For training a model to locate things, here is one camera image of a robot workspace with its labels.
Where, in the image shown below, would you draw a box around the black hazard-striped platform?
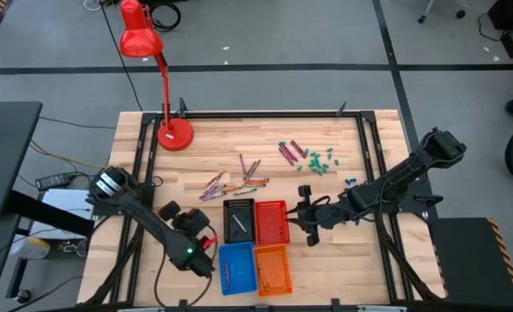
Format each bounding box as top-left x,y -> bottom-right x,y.
427,216 -> 513,309

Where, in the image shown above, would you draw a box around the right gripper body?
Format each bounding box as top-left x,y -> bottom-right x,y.
302,202 -> 343,231

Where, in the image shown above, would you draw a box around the yellow cable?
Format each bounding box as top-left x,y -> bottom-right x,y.
29,140 -> 106,171

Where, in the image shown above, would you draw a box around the orange plastic slotted basket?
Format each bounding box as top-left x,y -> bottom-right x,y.
253,244 -> 294,298

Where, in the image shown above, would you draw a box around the red plastic slotted basket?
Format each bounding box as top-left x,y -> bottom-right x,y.
254,199 -> 291,247

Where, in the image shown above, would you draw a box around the black power adapter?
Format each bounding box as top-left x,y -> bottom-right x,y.
35,172 -> 78,192

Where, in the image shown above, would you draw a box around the blue plastic slotted basket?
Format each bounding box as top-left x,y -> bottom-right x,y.
218,241 -> 258,297

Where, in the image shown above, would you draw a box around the crayons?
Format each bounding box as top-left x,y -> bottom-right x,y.
231,213 -> 249,234

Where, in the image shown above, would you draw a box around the black aluminium table frame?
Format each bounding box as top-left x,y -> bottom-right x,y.
82,110 -> 448,307

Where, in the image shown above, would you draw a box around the red desk lamp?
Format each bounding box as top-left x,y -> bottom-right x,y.
118,0 -> 195,152

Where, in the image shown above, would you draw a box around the coiled black cable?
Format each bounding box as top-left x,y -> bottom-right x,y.
149,2 -> 183,33

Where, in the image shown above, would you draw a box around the white yellow bottle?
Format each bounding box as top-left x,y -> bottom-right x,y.
9,236 -> 52,260

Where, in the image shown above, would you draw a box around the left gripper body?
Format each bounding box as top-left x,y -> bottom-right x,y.
172,207 -> 211,238

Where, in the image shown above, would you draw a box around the office chair base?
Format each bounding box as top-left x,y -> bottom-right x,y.
417,0 -> 468,24

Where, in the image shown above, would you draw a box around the black lamp cord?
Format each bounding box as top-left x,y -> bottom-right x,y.
98,0 -> 144,112

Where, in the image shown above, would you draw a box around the black desk leg bar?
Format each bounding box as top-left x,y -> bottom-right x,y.
4,190 -> 95,238

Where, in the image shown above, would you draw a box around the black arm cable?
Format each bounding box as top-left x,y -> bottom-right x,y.
153,242 -> 218,308

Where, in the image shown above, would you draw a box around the white box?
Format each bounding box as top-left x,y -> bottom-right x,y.
39,189 -> 95,239

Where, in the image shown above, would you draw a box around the black desk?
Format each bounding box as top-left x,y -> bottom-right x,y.
0,101 -> 43,218

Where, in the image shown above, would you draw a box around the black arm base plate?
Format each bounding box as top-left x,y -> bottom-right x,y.
368,185 -> 445,216
128,184 -> 156,208

